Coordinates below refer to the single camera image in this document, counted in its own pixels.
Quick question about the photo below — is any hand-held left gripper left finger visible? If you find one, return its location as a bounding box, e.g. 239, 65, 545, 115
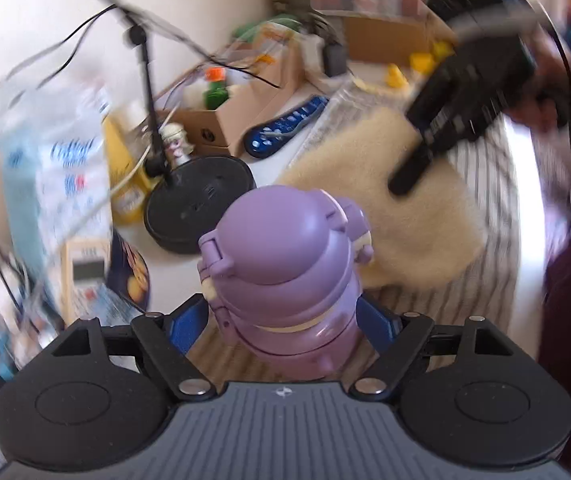
52, 294, 216, 402

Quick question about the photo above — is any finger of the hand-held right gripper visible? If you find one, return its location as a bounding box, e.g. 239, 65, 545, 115
388, 125, 447, 198

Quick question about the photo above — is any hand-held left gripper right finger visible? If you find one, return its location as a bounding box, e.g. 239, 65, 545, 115
349, 296, 515, 402

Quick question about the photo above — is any cream terry towel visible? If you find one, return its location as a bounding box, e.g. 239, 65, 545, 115
278, 105, 489, 291

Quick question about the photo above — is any purple water bottle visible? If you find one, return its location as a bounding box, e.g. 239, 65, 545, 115
196, 185, 376, 381

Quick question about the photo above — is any person's right hand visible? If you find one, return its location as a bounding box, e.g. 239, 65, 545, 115
508, 25, 571, 131

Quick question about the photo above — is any blue cookie tin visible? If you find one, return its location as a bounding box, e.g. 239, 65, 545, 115
105, 232, 152, 311

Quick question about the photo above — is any yellow rubber duck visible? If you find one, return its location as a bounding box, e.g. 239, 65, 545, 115
385, 62, 409, 88

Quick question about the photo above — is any small brown cardboard box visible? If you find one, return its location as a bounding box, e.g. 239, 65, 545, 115
343, 12, 459, 66

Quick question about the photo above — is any white remote control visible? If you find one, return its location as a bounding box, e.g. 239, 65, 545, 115
60, 240, 111, 321

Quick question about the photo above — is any grey striped towel mat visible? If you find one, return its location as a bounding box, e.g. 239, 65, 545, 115
188, 85, 521, 386

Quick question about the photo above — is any black round-base stand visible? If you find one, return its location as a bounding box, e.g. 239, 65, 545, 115
50, 0, 257, 256

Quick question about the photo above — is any black charger adapter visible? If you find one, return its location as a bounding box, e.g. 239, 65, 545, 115
323, 42, 349, 78

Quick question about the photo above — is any yellow cylinder canister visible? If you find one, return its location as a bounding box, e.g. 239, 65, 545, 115
102, 115, 158, 226

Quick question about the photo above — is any small doll figurine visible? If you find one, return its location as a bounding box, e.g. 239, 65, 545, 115
159, 122, 196, 166

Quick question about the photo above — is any open cardboard box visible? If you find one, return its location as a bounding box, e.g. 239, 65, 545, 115
152, 35, 306, 158

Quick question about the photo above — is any white blue tissue pack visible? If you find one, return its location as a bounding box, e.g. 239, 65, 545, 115
0, 85, 116, 311

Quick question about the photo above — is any green bottle orange cap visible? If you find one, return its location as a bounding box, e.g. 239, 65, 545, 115
202, 67, 231, 110

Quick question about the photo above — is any green pouch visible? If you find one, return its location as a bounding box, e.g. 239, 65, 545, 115
235, 17, 296, 41

